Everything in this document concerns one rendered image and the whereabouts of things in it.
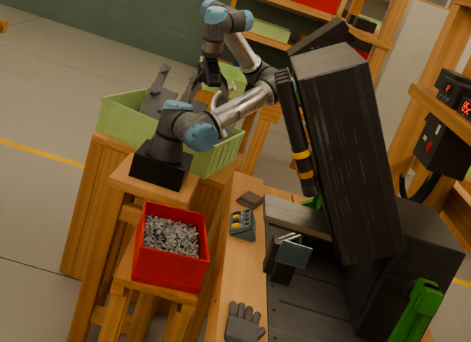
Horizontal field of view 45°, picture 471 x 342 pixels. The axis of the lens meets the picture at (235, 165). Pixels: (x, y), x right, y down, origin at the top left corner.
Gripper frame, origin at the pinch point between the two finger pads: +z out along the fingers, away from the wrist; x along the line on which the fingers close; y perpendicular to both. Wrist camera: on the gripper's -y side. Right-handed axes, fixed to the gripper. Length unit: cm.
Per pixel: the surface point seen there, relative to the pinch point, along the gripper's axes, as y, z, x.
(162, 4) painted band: 662, 163, -96
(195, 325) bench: -4, 115, -4
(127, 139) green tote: 52, 44, 23
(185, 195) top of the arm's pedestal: -6.5, 36.8, 7.0
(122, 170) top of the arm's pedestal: 7.9, 33.1, 30.1
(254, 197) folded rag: -14.8, 33.5, -18.5
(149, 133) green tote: 47, 39, 14
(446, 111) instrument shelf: -57, -25, -57
